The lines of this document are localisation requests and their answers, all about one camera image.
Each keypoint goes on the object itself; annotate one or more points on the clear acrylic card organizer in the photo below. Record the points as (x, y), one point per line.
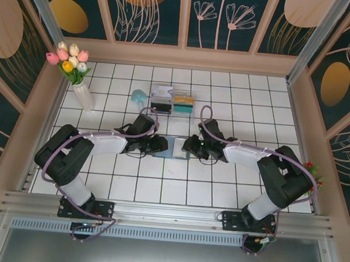
(170, 117)

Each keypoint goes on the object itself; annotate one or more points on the blue card holder wallet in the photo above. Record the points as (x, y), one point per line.
(176, 151)

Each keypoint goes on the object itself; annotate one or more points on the gold credit card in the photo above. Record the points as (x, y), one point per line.
(183, 99)

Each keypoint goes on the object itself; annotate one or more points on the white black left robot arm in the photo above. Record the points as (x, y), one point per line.
(108, 143)

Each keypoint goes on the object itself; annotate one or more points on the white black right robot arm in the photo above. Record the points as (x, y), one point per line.
(244, 153)

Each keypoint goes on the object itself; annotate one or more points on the teal card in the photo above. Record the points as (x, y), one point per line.
(183, 107)

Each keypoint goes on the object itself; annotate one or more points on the light blue mushroom toy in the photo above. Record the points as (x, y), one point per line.
(138, 96)

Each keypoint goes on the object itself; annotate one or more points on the white ribbed vase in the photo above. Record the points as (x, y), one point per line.
(84, 97)

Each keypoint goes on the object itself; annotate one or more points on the artificial tulip bouquet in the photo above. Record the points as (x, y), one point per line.
(71, 62)

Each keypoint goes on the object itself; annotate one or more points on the small red flower plant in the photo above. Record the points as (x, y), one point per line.
(320, 182)

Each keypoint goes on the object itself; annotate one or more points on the green connector board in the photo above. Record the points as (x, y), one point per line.
(268, 241)

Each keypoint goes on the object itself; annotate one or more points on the grey metal panel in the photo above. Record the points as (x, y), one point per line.
(162, 260)

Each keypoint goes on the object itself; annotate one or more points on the aluminium mounting rail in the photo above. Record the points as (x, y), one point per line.
(167, 212)

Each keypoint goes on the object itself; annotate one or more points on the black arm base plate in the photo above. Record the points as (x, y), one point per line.
(105, 211)
(231, 220)

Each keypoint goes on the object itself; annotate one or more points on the aluminium frame post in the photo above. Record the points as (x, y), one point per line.
(317, 36)
(41, 3)

